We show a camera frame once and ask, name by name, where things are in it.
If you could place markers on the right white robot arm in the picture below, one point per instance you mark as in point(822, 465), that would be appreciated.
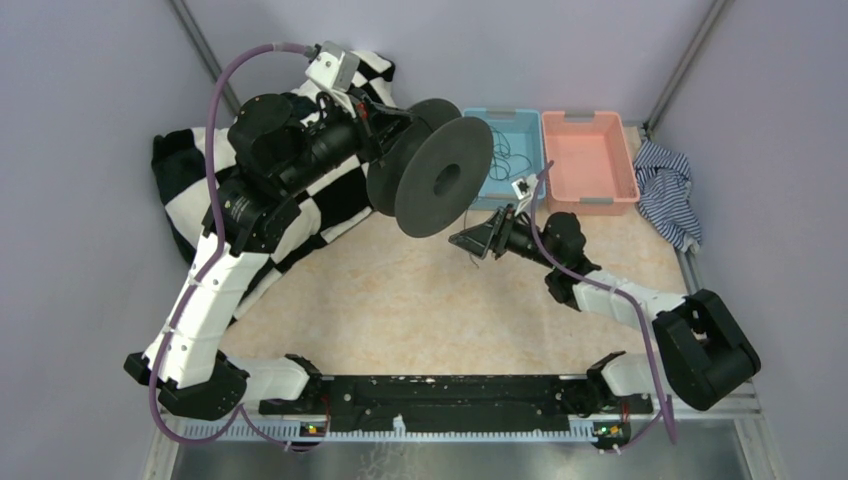
point(696, 348)

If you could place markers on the pink plastic basket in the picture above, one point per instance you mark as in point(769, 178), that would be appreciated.
point(590, 164)

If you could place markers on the corner metal profile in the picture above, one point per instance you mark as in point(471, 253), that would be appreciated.
point(202, 48)
point(697, 45)

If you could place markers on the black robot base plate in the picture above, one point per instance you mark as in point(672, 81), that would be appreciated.
point(456, 404)

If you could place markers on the left corner metal profile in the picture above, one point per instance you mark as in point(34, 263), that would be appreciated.
point(202, 48)

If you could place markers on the blue plastic basket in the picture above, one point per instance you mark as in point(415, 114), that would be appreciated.
point(518, 152)

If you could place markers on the right corner metal profile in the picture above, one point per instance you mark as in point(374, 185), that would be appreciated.
point(697, 45)

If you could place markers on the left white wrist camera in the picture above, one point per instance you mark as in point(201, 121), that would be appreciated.
point(332, 70)

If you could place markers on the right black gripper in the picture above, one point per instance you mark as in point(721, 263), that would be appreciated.
point(479, 239)

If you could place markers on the black white checkered blanket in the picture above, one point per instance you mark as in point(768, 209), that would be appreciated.
point(331, 206)

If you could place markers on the blue striped cloth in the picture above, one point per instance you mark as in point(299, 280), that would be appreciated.
point(665, 184)

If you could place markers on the black cable spool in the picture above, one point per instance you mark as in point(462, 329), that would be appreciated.
point(434, 170)

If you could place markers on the aluminium front frame rail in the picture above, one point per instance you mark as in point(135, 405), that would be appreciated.
point(732, 441)

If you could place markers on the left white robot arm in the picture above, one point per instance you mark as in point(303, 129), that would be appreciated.
point(278, 159)

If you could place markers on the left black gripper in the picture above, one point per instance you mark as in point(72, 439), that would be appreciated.
point(377, 131)

